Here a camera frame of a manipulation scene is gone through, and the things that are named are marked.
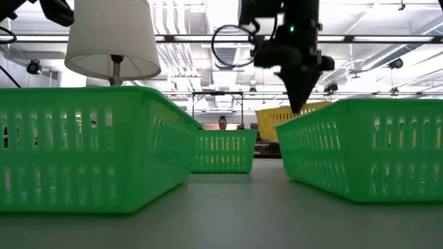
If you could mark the person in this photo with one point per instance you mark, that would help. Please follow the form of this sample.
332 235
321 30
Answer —
222 123

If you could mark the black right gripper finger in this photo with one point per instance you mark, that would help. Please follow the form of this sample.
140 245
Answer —
298 90

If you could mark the yellow slotted plastic basket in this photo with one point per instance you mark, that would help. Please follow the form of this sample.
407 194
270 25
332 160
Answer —
270 124

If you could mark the grey lamp stem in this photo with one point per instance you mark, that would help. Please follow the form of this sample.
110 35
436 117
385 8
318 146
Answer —
116 72

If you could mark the black horizontal frame bar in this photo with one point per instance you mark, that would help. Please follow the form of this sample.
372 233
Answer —
164 38

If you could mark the black ceiling-mounted camera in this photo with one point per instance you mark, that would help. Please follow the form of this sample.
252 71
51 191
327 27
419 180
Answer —
33 66
395 63

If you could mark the black background gantry frame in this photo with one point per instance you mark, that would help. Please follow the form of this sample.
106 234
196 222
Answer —
218 93

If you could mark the white fabric lampshade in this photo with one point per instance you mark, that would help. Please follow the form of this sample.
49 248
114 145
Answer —
112 34

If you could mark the large green slotted plastic basket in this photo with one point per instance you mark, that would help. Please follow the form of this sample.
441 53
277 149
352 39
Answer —
69 155
363 148

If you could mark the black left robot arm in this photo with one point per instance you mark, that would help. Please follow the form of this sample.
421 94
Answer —
57 14

